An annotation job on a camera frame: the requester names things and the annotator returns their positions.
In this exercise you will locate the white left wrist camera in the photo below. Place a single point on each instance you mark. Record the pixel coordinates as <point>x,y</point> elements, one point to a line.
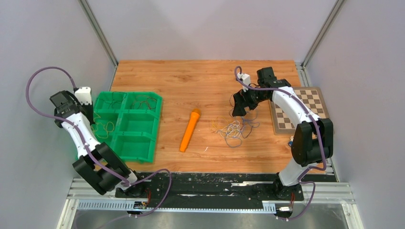
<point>84,95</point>

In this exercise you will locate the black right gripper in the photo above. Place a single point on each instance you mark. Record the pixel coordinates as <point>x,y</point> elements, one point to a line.
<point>242,95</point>

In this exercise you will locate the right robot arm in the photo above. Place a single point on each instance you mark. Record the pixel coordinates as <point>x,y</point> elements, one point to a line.
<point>312,142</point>

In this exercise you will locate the green plastic compartment bin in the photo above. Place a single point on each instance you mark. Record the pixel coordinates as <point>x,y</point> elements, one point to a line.
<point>129,123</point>

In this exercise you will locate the wooden chessboard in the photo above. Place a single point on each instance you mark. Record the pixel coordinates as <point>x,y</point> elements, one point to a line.
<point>300,111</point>

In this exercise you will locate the white toy car blue wheels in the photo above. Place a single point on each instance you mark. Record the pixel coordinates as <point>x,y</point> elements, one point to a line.
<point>290,141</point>

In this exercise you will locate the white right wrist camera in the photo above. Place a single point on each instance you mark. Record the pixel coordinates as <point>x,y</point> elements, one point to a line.
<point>244,78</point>

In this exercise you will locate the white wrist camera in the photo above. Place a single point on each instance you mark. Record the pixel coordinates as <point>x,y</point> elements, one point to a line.
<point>84,95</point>
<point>244,78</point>

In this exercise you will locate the orange toy microphone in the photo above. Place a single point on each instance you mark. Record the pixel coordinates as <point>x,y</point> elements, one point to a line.
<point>194,117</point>

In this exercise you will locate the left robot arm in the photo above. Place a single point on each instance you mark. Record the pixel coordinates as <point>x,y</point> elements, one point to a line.
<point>97,163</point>

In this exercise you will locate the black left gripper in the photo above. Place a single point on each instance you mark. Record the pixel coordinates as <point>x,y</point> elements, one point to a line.
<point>89,107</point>

